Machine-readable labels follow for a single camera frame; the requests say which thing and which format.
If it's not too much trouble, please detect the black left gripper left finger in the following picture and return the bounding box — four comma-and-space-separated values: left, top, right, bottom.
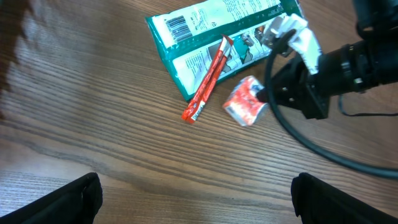
1, 172, 103, 224

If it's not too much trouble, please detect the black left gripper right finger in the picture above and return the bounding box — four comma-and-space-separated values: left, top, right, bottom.
291, 172, 397, 224

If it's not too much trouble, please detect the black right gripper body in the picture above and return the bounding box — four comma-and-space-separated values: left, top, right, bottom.
272, 40, 377, 119

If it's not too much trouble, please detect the orange Kleenex tissue pack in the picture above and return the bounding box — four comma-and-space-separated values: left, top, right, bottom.
223, 75, 268, 126

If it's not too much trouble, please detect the red stick sachet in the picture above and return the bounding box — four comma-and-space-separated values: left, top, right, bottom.
182, 35, 233, 123

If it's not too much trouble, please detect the green 3M glove package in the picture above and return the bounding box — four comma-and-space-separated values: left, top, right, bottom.
146, 0, 303, 101

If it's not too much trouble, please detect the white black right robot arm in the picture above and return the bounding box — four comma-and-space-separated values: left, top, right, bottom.
272, 1, 397, 119

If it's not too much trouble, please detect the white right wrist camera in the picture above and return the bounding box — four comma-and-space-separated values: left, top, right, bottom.
261, 14, 322, 75

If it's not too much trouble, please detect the black right camera cable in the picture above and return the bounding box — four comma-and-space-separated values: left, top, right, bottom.
264, 29, 398, 180

